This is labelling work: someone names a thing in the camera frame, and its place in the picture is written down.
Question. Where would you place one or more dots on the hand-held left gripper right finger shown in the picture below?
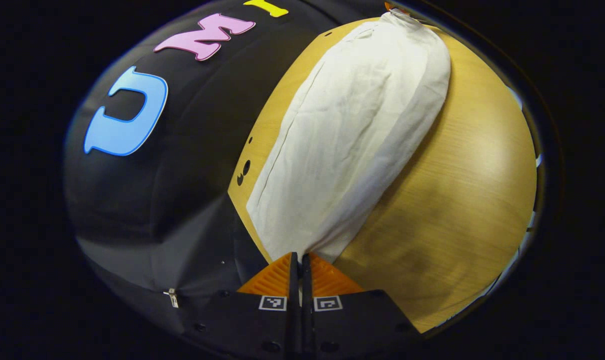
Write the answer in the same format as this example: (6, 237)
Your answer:
(342, 325)

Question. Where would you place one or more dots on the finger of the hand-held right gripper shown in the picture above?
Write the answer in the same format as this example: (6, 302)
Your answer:
(391, 6)

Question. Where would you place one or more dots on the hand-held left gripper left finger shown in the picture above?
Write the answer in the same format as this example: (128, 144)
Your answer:
(262, 325)

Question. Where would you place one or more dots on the white jeans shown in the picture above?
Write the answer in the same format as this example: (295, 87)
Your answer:
(352, 140)

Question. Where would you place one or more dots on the silver metal backdrop clip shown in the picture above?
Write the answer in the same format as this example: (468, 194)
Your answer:
(172, 297)

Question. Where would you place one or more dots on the black backdrop cloth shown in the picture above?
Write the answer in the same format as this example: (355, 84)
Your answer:
(192, 190)

